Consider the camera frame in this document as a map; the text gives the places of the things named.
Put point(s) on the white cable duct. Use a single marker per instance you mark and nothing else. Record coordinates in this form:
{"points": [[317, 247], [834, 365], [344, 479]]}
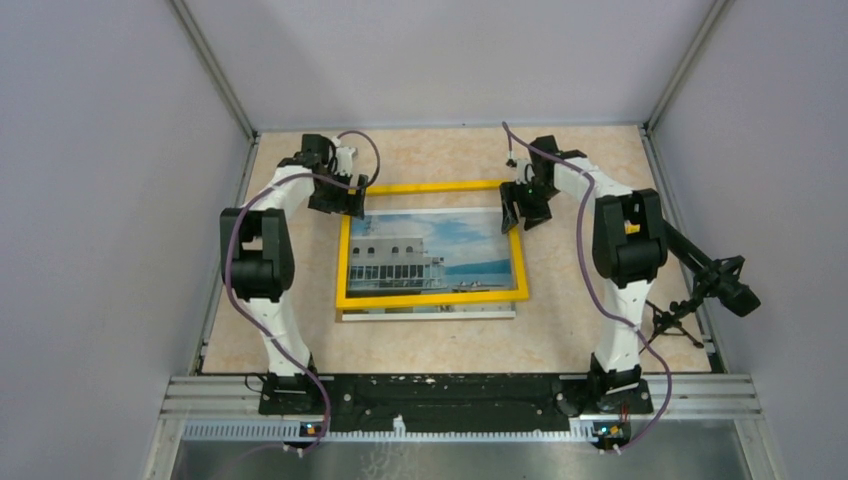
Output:
{"points": [[292, 431]]}

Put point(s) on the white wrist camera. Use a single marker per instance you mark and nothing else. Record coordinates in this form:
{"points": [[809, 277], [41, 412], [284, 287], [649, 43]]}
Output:
{"points": [[523, 170], [343, 158]]}

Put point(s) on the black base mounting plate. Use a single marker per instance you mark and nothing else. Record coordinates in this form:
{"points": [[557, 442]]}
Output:
{"points": [[448, 403]]}

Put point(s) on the black mini tripod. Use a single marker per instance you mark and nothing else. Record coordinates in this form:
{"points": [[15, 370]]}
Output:
{"points": [[670, 322]]}

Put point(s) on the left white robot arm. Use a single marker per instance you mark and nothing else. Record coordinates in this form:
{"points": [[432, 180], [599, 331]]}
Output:
{"points": [[258, 264]]}

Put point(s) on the building and sky photo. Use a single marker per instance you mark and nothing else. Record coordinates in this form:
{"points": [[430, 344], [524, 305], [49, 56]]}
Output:
{"points": [[428, 251]]}

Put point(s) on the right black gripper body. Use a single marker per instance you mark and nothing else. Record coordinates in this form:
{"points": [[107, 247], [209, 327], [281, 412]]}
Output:
{"points": [[531, 199]]}

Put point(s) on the aluminium front rail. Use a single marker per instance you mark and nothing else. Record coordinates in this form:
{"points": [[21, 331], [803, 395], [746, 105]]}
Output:
{"points": [[693, 397]]}

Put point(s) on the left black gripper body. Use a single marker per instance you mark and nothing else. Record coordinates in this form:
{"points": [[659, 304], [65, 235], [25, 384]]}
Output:
{"points": [[334, 197]]}

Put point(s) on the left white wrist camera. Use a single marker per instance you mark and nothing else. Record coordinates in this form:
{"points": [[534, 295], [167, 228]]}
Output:
{"points": [[343, 158]]}

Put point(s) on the yellow picture frame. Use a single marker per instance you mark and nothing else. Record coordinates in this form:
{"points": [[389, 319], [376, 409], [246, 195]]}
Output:
{"points": [[344, 283]]}

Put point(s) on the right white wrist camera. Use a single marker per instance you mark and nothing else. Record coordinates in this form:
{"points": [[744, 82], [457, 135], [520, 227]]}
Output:
{"points": [[523, 170]]}

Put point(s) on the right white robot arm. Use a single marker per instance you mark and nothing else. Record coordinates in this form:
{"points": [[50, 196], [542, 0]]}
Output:
{"points": [[619, 263]]}

